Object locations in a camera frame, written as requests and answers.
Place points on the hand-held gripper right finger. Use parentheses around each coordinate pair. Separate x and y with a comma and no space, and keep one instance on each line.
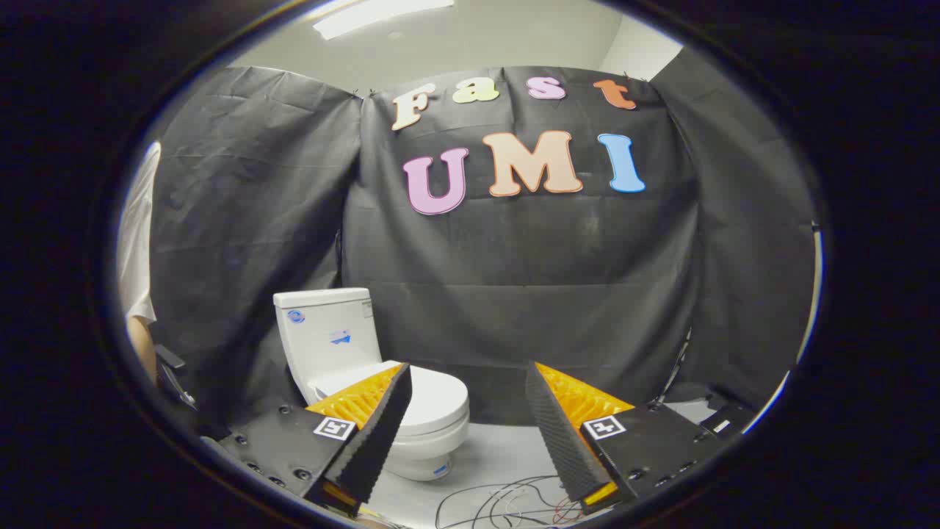
(557,433)

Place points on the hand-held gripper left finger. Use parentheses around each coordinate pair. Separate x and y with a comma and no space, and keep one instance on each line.
(382,430)

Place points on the white toilet lid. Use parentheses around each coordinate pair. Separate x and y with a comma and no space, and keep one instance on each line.
(437,400)

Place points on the white toilet seat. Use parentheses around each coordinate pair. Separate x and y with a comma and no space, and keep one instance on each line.
(448,435)

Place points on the white toilet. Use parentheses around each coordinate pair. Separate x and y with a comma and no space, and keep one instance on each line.
(327,338)

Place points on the black backdrop cloth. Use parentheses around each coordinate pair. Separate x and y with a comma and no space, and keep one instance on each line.
(529,279)

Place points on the black box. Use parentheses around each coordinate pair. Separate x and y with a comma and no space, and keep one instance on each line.
(727,422)

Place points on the dark object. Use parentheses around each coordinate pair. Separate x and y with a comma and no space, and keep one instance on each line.
(175,378)

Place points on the person's white shirt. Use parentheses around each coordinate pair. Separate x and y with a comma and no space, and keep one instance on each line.
(136,242)

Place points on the ceiling light panel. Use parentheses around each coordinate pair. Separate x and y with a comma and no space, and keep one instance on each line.
(374,15)

